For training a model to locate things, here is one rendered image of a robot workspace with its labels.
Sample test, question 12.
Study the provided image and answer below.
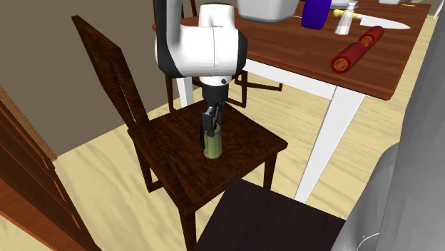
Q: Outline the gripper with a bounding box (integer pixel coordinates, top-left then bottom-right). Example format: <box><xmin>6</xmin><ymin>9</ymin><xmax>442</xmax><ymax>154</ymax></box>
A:
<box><xmin>199</xmin><ymin>84</ymin><xmax>229</xmax><ymax>150</ymax></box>

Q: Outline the green cup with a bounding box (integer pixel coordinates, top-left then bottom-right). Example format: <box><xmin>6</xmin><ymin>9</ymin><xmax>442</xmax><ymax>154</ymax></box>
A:
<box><xmin>203</xmin><ymin>123</ymin><xmax>223</xmax><ymax>160</ymax></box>

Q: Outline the dark wooden chair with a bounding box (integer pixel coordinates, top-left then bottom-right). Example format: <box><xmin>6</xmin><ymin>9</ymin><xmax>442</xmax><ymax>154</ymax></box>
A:
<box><xmin>153</xmin><ymin>0</ymin><xmax>284</xmax><ymax>113</ymax></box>
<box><xmin>71</xmin><ymin>14</ymin><xmax>289</xmax><ymax>251</ymax></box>

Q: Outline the wooden table with white legs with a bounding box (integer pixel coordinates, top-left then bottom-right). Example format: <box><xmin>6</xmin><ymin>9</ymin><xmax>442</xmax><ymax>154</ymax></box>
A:
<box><xmin>151</xmin><ymin>0</ymin><xmax>432</xmax><ymax>205</ymax></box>

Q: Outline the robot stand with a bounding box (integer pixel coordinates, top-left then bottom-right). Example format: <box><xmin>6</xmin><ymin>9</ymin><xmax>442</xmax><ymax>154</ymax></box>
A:
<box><xmin>193</xmin><ymin>175</ymin><xmax>347</xmax><ymax>251</ymax></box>

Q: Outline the grey bowl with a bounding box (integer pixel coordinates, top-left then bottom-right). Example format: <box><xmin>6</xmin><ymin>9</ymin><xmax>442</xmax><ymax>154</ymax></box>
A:
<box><xmin>236</xmin><ymin>0</ymin><xmax>300</xmax><ymax>24</ymax></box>

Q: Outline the blue cup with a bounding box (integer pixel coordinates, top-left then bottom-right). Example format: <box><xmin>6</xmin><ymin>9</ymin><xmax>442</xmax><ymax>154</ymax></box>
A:
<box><xmin>300</xmin><ymin>0</ymin><xmax>333</xmax><ymax>31</ymax></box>

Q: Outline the red cylinder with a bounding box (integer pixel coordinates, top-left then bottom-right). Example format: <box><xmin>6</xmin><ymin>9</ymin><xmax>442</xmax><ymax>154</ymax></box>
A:
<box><xmin>357</xmin><ymin>25</ymin><xmax>385</xmax><ymax>48</ymax></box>
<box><xmin>329</xmin><ymin>41</ymin><xmax>372</xmax><ymax>75</ymax></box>

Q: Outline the clear salt shaker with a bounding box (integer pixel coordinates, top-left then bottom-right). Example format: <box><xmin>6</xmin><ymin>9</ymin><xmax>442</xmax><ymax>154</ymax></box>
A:
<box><xmin>334</xmin><ymin>1</ymin><xmax>359</xmax><ymax>36</ymax></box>

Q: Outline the grey flat object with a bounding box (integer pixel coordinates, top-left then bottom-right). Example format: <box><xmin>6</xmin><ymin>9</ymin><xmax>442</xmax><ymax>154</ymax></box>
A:
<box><xmin>329</xmin><ymin>0</ymin><xmax>353</xmax><ymax>11</ymax></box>

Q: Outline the brown wooden cabinet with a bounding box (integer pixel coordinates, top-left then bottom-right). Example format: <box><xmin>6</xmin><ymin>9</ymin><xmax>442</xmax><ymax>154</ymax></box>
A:
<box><xmin>0</xmin><ymin>85</ymin><xmax>103</xmax><ymax>251</ymax></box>

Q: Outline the yellow-handled knife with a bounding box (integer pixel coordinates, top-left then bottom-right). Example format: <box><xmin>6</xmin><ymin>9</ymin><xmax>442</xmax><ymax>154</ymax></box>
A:
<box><xmin>332</xmin><ymin>9</ymin><xmax>411</xmax><ymax>31</ymax></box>

